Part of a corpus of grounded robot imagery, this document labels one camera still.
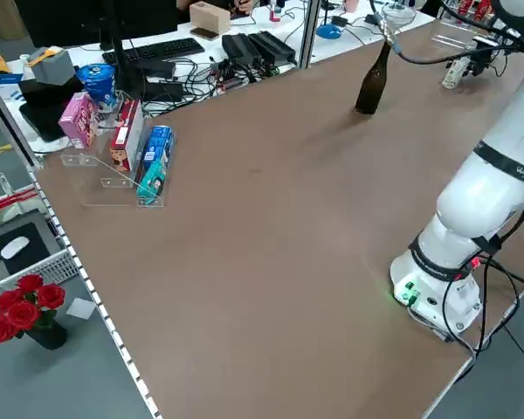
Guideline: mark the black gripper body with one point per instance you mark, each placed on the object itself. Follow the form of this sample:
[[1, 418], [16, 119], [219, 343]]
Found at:
[[485, 60]]

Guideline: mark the clear plastic funnel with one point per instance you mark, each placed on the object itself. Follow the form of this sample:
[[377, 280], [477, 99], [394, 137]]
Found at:
[[397, 14]]

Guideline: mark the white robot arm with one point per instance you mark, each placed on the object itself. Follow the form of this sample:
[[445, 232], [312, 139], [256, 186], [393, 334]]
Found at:
[[484, 192]]

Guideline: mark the clear acrylic bottle shelf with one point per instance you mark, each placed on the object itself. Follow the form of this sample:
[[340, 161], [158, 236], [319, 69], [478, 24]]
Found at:
[[452, 41]]

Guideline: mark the red drink bottle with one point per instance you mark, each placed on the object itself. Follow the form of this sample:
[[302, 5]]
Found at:
[[465, 6], [484, 8]]

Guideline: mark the dark glass bottle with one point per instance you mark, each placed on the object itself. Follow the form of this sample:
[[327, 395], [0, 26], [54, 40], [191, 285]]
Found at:
[[369, 91]]

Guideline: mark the small white red bottle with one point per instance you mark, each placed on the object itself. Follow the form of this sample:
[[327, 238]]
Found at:
[[275, 12]]

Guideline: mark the black power adapter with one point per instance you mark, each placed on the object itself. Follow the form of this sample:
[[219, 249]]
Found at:
[[371, 18], [340, 20]]

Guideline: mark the pink cup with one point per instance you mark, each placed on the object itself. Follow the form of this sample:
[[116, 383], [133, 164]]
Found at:
[[351, 5]]

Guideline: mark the blue desk lamp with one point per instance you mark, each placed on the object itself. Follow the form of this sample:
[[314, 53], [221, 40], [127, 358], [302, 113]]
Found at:
[[329, 31]]

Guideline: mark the black ribbed power supply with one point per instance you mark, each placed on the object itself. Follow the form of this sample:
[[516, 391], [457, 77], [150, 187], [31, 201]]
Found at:
[[240, 48], [273, 46]]

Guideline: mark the person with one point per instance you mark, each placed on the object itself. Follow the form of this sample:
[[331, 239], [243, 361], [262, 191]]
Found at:
[[244, 5]]

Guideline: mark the brown cardboard box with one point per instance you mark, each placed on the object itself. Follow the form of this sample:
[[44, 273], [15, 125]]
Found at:
[[209, 16]]

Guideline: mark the dark smartphone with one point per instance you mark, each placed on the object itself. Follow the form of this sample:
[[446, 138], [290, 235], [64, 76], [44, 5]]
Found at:
[[203, 33]]

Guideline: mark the black keyboard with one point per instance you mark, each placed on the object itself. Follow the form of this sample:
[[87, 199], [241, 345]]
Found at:
[[157, 49]]

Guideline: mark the blue teal snack box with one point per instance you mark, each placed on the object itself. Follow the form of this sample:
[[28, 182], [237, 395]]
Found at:
[[157, 166]]

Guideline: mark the red brown snack box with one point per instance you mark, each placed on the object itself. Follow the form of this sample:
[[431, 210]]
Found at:
[[124, 139]]

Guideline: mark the black monitor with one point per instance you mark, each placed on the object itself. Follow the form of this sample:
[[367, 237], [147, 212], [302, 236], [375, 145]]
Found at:
[[100, 17]]

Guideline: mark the blue round snack tub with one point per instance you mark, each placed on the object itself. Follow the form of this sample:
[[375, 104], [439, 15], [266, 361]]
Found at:
[[98, 85]]

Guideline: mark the clear stepped acrylic shelf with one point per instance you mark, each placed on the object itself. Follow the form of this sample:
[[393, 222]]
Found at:
[[113, 181]]

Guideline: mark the pink snack box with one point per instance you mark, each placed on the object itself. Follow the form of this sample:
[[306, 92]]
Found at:
[[78, 120]]

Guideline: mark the grey box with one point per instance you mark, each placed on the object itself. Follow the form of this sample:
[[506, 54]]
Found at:
[[52, 67]]

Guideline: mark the black laptop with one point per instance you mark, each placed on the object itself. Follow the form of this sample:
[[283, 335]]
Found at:
[[43, 111]]

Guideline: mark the white card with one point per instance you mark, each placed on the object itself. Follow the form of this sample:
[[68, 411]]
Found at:
[[80, 309]]

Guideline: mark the blue white box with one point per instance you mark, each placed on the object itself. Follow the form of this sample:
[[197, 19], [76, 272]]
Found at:
[[8, 86]]

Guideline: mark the white plastic basket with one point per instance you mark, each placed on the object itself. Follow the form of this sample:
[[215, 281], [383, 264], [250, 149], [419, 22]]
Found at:
[[48, 268]]

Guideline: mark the black mouse mat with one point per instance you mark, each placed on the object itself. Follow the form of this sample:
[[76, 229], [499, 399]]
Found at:
[[30, 257]]

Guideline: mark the white computer mouse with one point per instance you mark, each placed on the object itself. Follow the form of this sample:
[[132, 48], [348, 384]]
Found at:
[[14, 248]]

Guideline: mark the red roses in black vase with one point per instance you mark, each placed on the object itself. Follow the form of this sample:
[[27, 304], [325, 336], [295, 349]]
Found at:
[[22, 314]]

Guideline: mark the aluminium frame post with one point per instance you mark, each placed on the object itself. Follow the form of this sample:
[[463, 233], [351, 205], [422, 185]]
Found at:
[[309, 35]]

